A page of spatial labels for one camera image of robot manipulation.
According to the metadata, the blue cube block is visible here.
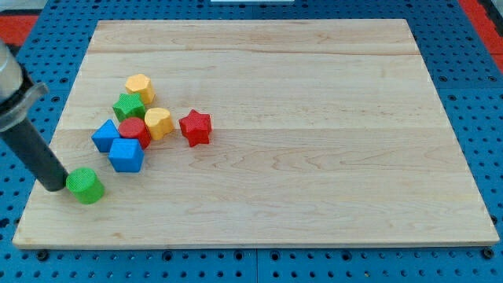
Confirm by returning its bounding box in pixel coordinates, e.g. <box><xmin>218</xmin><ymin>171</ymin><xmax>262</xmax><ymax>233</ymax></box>
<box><xmin>108</xmin><ymin>138</ymin><xmax>144</xmax><ymax>173</ymax></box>

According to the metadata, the green cylinder block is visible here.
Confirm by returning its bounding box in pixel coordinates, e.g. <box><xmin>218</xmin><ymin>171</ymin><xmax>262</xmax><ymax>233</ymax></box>
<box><xmin>66</xmin><ymin>167</ymin><xmax>105</xmax><ymax>204</ymax></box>

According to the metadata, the red cylinder block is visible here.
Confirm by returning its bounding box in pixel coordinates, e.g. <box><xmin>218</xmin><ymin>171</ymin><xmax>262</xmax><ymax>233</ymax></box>
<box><xmin>119</xmin><ymin>117</ymin><xmax>151</xmax><ymax>149</ymax></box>

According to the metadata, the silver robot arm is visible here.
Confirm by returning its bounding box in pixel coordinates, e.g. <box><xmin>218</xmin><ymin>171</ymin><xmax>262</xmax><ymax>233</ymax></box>
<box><xmin>1</xmin><ymin>41</ymin><xmax>49</xmax><ymax>132</ymax></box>

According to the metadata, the red star block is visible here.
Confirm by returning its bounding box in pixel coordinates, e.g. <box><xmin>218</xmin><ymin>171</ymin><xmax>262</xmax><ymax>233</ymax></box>
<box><xmin>178</xmin><ymin>109</ymin><xmax>212</xmax><ymax>147</ymax></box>

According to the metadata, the blue triangle block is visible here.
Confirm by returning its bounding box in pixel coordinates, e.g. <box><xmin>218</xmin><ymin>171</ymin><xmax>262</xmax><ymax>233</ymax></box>
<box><xmin>91</xmin><ymin>119</ymin><xmax>120</xmax><ymax>153</ymax></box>

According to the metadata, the green star block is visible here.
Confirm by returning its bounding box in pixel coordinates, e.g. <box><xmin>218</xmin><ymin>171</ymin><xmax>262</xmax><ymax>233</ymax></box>
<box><xmin>112</xmin><ymin>93</ymin><xmax>146</xmax><ymax>122</ymax></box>

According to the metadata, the yellow hexagon block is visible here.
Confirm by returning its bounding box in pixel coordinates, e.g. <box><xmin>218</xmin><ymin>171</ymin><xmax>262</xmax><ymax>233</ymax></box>
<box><xmin>125</xmin><ymin>73</ymin><xmax>156</xmax><ymax>104</ymax></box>

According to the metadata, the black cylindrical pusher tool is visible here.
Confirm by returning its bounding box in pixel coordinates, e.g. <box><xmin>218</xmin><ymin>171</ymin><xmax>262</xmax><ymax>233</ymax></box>
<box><xmin>1</xmin><ymin>119</ymin><xmax>68</xmax><ymax>192</ymax></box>

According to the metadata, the yellow heart block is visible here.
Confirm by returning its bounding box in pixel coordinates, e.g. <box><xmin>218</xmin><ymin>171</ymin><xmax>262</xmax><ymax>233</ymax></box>
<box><xmin>144</xmin><ymin>108</ymin><xmax>174</xmax><ymax>140</ymax></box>

